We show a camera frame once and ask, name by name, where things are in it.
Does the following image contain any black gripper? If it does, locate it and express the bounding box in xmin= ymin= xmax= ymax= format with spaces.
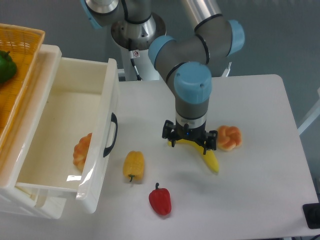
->
xmin=162 ymin=120 xmax=218 ymax=155

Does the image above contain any white top drawer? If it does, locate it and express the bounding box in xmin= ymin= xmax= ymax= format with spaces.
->
xmin=16 ymin=57 xmax=119 ymax=214

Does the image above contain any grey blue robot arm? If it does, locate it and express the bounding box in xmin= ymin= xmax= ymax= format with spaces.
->
xmin=81 ymin=0 xmax=245 ymax=152

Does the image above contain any orange bread roll in drawer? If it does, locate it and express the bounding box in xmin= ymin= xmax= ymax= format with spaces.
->
xmin=72 ymin=133 xmax=92 ymax=172

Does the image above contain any white drawer cabinet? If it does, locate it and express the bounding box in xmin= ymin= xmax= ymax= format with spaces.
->
xmin=0 ymin=44 xmax=66 ymax=219

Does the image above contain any yellow banana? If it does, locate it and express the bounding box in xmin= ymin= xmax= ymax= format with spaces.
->
xmin=172 ymin=139 xmax=220 ymax=174

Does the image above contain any orange knotted bread roll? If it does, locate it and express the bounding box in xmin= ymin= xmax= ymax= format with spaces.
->
xmin=217 ymin=125 xmax=243 ymax=151

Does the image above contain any yellow bell pepper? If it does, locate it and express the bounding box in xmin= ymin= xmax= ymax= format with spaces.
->
xmin=122 ymin=151 xmax=145 ymax=182

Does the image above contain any red bell pepper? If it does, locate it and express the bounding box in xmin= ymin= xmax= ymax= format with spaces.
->
xmin=148 ymin=182 xmax=172 ymax=216

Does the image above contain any black device at table edge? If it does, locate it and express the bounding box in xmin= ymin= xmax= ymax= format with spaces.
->
xmin=302 ymin=203 xmax=320 ymax=229

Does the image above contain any orange woven basket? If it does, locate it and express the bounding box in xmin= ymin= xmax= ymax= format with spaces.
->
xmin=0 ymin=23 xmax=45 ymax=148

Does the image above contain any green bell pepper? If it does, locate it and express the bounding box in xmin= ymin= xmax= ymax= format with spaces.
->
xmin=0 ymin=50 xmax=17 ymax=84

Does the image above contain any white metal frame right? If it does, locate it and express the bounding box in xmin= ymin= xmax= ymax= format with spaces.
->
xmin=297 ymin=88 xmax=320 ymax=135

